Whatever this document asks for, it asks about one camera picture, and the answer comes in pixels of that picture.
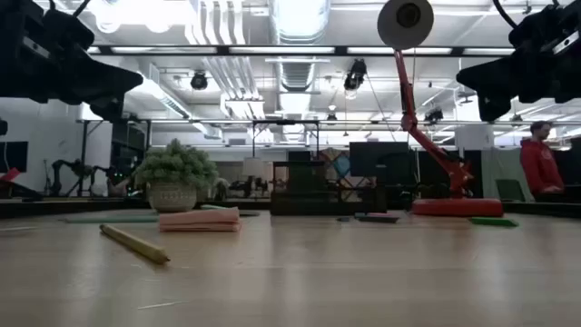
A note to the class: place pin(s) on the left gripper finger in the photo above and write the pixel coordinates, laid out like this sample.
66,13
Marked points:
109,82

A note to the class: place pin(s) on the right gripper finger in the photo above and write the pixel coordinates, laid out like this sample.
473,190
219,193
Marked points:
492,79

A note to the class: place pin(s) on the pink sticky note pad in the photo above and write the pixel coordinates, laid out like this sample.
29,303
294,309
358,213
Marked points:
199,220

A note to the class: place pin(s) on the yellow pencil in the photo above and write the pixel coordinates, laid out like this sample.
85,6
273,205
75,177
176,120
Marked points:
136,245

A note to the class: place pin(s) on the dark purple eraser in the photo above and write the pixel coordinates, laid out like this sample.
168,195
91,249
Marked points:
377,219

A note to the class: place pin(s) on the background black robot arm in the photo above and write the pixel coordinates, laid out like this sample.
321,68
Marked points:
77,169

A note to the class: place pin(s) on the black mesh desk organizer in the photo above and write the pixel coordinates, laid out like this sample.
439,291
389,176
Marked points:
318,200

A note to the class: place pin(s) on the black background shelf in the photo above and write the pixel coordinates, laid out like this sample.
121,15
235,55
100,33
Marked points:
129,145

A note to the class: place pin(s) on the green partition curtain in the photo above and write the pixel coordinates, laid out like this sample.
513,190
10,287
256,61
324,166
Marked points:
499,168

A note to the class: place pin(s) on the black ceiling spotlight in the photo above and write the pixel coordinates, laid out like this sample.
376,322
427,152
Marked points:
356,75
199,82

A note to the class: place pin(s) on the person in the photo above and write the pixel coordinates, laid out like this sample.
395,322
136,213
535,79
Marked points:
540,168

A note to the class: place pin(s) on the green potted succulent plant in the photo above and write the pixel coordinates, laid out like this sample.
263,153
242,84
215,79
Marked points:
174,168

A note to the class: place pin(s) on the red desk lamp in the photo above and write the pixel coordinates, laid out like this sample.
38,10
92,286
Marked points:
456,206

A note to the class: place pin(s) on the black background monitor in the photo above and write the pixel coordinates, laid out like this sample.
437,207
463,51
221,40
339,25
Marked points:
379,159

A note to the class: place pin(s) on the white lampshade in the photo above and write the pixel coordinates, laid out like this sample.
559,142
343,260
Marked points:
253,167

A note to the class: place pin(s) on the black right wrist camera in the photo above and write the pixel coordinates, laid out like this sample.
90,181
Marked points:
533,27

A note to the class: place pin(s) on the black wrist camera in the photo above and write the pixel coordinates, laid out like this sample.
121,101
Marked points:
68,29
533,27

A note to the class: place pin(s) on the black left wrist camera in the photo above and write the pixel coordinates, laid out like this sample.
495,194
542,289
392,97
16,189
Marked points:
68,29

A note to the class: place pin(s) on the dark wall screen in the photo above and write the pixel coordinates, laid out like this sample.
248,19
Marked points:
13,156

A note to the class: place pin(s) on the black aluminium table frame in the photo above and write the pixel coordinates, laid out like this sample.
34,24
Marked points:
91,208

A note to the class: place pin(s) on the silver ventilation duct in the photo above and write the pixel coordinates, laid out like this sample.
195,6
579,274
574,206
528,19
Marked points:
299,20

